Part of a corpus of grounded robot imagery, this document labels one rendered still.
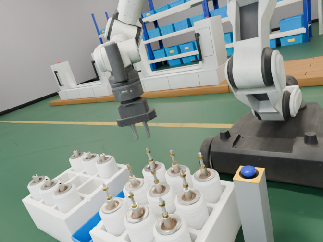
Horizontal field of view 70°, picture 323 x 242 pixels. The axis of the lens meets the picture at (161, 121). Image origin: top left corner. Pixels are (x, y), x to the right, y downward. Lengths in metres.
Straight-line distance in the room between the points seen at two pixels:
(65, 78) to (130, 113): 4.56
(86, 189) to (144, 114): 0.65
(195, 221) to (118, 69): 0.50
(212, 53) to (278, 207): 2.03
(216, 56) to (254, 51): 1.86
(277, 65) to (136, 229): 0.71
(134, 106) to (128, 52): 0.15
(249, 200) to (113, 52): 0.54
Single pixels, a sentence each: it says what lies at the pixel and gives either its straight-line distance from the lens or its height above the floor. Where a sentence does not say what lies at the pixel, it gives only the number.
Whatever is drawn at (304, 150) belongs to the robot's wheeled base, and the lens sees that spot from 1.04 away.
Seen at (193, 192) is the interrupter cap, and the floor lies 0.25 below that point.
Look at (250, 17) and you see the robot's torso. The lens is 1.02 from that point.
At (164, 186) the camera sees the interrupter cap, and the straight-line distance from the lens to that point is 0.84.
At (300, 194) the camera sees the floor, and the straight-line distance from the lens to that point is 1.15.
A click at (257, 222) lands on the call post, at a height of 0.17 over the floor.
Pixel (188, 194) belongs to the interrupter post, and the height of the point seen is 0.27.
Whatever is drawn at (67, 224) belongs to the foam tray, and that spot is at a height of 0.15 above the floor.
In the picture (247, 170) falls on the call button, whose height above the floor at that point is 0.33.
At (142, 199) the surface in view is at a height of 0.21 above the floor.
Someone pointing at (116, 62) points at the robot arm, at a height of 0.70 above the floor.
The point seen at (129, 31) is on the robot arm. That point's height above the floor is 0.78.
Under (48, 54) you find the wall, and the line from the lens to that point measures 7.66.
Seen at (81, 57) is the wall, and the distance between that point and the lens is 8.18.
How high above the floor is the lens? 0.73
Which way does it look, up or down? 19 degrees down
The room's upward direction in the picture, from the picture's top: 16 degrees counter-clockwise
